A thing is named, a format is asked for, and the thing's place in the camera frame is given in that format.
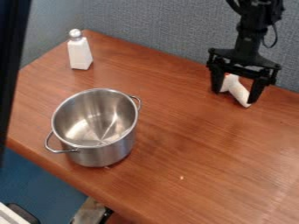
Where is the dark vertical post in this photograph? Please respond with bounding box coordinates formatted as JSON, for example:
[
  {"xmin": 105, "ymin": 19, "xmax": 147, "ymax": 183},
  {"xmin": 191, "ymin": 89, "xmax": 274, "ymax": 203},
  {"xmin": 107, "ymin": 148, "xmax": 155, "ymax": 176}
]
[{"xmin": 0, "ymin": 0, "xmax": 32, "ymax": 166}]

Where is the red and white toy mushroom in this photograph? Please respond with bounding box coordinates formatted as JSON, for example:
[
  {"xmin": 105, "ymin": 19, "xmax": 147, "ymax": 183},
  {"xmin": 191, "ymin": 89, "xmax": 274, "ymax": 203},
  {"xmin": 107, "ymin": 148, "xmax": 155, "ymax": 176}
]
[{"xmin": 221, "ymin": 73, "xmax": 251, "ymax": 108}]

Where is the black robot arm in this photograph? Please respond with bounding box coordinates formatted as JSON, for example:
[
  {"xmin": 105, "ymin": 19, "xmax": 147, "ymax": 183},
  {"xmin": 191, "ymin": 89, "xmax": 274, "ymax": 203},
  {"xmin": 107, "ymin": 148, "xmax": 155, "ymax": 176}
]
[{"xmin": 207, "ymin": 0, "xmax": 286, "ymax": 104}]

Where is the white and black floor object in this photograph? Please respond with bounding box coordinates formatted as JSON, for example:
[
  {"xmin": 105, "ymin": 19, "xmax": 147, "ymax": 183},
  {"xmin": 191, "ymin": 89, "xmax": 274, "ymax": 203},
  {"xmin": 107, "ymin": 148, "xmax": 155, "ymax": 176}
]
[{"xmin": 0, "ymin": 202, "xmax": 42, "ymax": 224}]

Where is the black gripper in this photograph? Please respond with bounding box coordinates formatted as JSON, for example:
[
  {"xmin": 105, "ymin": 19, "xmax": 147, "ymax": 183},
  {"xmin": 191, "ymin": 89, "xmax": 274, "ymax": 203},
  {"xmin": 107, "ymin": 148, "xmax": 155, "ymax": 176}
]
[{"xmin": 207, "ymin": 48, "xmax": 282, "ymax": 104}]

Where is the grey table leg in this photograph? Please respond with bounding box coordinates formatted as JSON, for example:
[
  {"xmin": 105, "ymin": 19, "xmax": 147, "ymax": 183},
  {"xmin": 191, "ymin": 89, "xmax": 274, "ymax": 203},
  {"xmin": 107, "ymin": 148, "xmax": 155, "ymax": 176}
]
[{"xmin": 70, "ymin": 197, "xmax": 114, "ymax": 224}]

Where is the stainless steel pot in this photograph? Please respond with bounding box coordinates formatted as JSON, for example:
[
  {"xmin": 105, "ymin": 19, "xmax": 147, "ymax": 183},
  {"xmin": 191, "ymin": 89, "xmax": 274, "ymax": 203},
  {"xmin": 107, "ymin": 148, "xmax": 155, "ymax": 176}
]
[{"xmin": 44, "ymin": 88, "xmax": 143, "ymax": 167}]

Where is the white salt shaker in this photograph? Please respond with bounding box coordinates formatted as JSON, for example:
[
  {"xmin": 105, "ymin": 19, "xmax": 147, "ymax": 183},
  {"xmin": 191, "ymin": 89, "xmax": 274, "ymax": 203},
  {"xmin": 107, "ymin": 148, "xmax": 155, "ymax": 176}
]
[{"xmin": 69, "ymin": 29, "xmax": 94, "ymax": 70}]

